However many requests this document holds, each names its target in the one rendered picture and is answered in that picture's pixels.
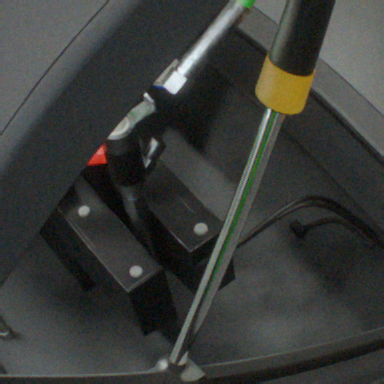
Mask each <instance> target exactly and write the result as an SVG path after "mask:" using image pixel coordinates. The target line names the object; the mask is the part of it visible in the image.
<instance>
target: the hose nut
mask: <svg viewBox="0 0 384 384"><path fill-rule="evenodd" d="M161 83H162V85H163V87H164V86H165V87H166V89H167V90H168V91H169V92H170V93H172V94H173V95H174V94H176V95H178V96H181V97H184V96H185V94H186V93H187V92H188V91H189V90H190V88H191V87H192V86H193V84H195V82H194V81H193V80H189V79H187V78H185V77H184V76H181V75H180V73H179V72H178V71H177V70H176V68H174V67H172V68H171V69H170V71H168V73H167V74H166V75H165V77H164V78H163V79H162V80H161Z"/></svg>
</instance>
